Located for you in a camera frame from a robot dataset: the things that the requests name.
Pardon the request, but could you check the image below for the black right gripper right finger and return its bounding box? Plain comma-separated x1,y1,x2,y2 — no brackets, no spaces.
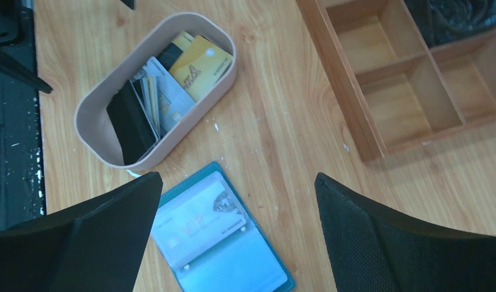
315,173,496,291

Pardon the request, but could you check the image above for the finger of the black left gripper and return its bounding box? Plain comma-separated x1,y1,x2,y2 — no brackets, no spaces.
0,49,53,94

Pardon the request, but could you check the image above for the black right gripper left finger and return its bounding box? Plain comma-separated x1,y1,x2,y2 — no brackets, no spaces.
0,172,163,291

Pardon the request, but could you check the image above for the teal leather card holder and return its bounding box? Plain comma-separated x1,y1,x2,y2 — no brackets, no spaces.
151,161,295,291

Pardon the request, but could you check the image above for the pink oval card tray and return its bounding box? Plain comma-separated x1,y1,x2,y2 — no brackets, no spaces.
74,12,237,171

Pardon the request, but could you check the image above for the silver VIP card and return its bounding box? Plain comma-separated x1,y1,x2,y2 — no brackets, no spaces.
152,180,247,268

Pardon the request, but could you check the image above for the black card in tray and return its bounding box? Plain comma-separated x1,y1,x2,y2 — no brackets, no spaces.
107,81,159,165

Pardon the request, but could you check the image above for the yellow black credit card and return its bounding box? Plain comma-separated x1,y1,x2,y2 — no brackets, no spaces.
169,35,232,102

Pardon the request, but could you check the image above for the small white paper scrap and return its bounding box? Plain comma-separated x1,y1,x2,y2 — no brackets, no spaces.
127,170,142,178

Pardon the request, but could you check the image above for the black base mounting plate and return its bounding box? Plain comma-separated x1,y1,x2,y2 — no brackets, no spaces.
0,1,46,230

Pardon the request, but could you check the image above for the wooden compartment tray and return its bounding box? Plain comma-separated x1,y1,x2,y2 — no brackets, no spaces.
298,1,496,162

